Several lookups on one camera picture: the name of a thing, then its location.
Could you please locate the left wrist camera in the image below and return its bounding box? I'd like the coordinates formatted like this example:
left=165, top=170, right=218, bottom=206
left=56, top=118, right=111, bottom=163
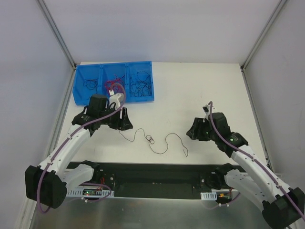
left=109, top=90, right=125, bottom=110

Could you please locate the brown thin wire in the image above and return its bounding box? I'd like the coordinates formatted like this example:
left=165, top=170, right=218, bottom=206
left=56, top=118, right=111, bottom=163
left=118, top=128, right=189, bottom=158

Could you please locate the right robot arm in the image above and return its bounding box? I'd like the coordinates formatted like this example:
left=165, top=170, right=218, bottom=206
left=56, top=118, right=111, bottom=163
left=186, top=112, right=305, bottom=229

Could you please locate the aluminium frame post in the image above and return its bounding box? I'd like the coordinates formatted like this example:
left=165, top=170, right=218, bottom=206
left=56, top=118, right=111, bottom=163
left=240, top=0, right=290, bottom=70
left=37, top=0, right=77, bottom=69

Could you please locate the dark red thin wire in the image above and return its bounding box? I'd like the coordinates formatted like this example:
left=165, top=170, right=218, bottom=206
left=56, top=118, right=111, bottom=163
left=112, top=73, right=126, bottom=83

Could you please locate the left aluminium frame post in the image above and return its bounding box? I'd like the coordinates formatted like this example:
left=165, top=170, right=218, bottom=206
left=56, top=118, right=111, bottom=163
left=37, top=0, right=77, bottom=69

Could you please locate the right aluminium frame post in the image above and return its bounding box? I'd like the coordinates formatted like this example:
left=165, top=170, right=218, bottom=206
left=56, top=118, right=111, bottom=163
left=240, top=0, right=290, bottom=70

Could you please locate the blue plastic divided bin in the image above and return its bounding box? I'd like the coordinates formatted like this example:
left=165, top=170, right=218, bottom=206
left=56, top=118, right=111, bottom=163
left=72, top=61, right=154, bottom=106

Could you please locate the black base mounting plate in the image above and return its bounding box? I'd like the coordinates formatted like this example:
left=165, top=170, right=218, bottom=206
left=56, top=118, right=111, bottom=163
left=68, top=162, right=246, bottom=198

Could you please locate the left white cable duct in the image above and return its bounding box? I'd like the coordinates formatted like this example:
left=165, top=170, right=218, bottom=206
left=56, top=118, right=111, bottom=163
left=66, top=187, right=114, bottom=198

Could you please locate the white cable duct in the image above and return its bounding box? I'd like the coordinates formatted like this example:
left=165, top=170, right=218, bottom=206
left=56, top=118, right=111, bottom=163
left=66, top=187, right=114, bottom=198
left=200, top=191, right=217, bottom=201

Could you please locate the right white cable duct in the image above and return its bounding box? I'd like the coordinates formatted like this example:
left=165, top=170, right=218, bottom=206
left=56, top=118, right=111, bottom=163
left=200, top=191, right=217, bottom=201

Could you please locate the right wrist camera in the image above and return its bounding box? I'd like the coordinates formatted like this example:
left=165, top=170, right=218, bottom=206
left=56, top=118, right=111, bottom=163
left=203, top=104, right=214, bottom=120

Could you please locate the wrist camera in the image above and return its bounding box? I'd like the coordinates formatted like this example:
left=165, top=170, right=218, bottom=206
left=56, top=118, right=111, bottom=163
left=203, top=104, right=214, bottom=120
left=109, top=90, right=125, bottom=110

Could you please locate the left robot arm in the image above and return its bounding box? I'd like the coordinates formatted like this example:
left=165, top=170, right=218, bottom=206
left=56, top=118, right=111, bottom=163
left=25, top=93, right=133, bottom=208

